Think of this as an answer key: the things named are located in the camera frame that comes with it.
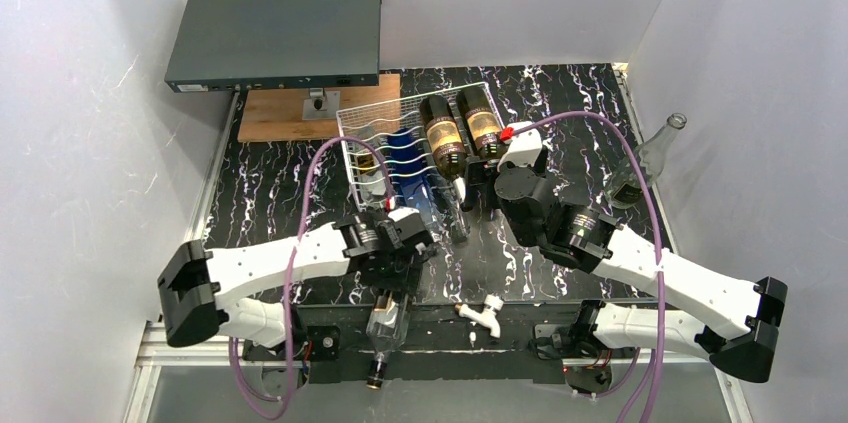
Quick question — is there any dark green wine bottle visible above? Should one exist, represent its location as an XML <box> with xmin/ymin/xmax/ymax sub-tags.
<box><xmin>456</xmin><ymin>86</ymin><xmax>506</xmax><ymax>160</ymax></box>

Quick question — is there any square clear bottle gold label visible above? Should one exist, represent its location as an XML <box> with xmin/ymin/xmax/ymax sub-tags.
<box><xmin>366</xmin><ymin>291</ymin><xmax>412</xmax><ymax>390</ymax></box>

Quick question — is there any blue square glass bottle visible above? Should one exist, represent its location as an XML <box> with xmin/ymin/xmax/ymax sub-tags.
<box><xmin>386</xmin><ymin>127</ymin><xmax>440</xmax><ymax>234</ymax></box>

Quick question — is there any tall clear bottle black label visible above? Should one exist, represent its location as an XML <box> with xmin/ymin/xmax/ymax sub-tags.
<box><xmin>603</xmin><ymin>113</ymin><xmax>688</xmax><ymax>209</ymax></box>

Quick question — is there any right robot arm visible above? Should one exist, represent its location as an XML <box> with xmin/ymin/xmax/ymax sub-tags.
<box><xmin>464</xmin><ymin>155</ymin><xmax>788</xmax><ymax>383</ymax></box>

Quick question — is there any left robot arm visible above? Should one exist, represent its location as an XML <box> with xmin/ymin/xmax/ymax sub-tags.
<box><xmin>157</xmin><ymin>207</ymin><xmax>436</xmax><ymax>349</ymax></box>

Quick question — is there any white faucet tap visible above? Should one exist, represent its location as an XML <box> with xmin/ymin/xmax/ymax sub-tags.
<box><xmin>454</xmin><ymin>294</ymin><xmax>504</xmax><ymax>338</ymax></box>

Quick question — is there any wooden board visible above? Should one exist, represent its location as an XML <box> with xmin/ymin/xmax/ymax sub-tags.
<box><xmin>237</xmin><ymin>73</ymin><xmax>401</xmax><ymax>143</ymax></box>

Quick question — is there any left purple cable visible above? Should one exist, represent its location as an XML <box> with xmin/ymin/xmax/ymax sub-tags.
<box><xmin>227</xmin><ymin>136</ymin><xmax>399</xmax><ymax>421</ymax></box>

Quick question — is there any purple cable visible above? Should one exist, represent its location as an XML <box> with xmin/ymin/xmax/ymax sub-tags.
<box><xmin>510</xmin><ymin>110</ymin><xmax>667</xmax><ymax>423</ymax></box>
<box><xmin>227</xmin><ymin>136</ymin><xmax>399</xmax><ymax>421</ymax></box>

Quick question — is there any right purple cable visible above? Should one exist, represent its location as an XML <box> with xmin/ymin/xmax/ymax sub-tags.
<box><xmin>510</xmin><ymin>110</ymin><xmax>667</xmax><ymax>423</ymax></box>

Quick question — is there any white wire wine rack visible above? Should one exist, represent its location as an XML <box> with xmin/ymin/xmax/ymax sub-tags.
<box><xmin>336</xmin><ymin>81</ymin><xmax>504</xmax><ymax>209</ymax></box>

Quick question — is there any grey metal stand bracket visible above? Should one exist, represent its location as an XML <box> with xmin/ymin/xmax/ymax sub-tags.
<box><xmin>302</xmin><ymin>88</ymin><xmax>341</xmax><ymax>121</ymax></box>

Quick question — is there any grey rack-mount device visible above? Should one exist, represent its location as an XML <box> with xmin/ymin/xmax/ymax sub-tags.
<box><xmin>164</xmin><ymin>0</ymin><xmax>382</xmax><ymax>93</ymax></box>

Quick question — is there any aluminium rail frame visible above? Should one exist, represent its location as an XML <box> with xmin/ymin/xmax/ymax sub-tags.
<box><xmin>124</xmin><ymin>324</ymin><xmax>753</xmax><ymax>422</ymax></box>

